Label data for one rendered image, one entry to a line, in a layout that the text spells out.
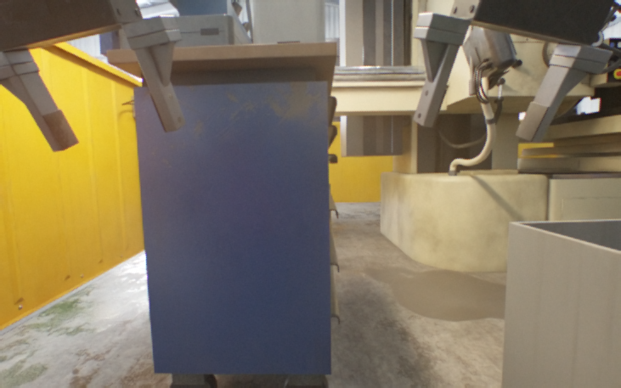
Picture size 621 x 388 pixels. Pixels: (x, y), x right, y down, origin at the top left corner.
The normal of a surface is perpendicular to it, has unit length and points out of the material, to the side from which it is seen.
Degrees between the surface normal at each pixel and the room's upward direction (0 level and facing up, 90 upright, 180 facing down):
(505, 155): 90
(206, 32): 90
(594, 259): 90
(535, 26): 113
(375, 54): 90
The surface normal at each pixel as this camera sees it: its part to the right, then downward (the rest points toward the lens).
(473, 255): -0.22, 0.10
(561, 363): -1.00, 0.02
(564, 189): 0.03, 0.10
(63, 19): -0.04, 0.48
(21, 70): 0.98, -0.14
